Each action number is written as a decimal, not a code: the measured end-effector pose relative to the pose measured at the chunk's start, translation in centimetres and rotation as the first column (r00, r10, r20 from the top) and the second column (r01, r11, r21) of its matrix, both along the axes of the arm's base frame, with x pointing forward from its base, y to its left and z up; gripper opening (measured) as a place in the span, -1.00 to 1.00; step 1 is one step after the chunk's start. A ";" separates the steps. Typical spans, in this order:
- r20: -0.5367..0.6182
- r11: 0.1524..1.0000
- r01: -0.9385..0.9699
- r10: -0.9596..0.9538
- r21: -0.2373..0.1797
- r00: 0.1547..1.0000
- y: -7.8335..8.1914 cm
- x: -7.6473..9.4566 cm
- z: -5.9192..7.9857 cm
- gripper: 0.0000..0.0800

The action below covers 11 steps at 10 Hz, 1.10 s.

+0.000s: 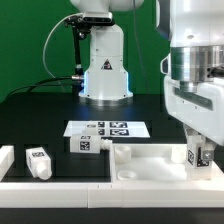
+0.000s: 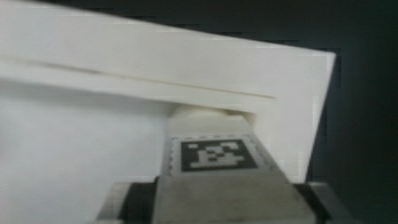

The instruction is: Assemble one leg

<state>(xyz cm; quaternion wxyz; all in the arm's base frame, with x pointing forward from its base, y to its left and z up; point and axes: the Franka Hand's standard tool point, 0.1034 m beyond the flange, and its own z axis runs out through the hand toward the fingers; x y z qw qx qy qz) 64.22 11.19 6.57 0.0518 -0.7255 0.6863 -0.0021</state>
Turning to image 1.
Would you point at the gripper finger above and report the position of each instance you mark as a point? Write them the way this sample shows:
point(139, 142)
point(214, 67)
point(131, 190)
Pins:
point(189, 133)
point(207, 153)

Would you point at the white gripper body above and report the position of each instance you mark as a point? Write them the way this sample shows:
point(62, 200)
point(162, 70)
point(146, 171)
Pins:
point(203, 111)

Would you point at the white square tabletop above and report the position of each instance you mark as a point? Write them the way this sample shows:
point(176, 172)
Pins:
point(157, 162)

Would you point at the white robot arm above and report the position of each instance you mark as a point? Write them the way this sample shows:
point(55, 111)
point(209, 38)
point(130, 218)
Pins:
point(194, 68)

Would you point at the white marker sheet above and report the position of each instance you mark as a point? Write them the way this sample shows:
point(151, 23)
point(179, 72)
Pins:
point(108, 129)

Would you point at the white U-shaped fence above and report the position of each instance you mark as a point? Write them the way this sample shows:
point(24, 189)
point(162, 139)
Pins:
point(118, 194)

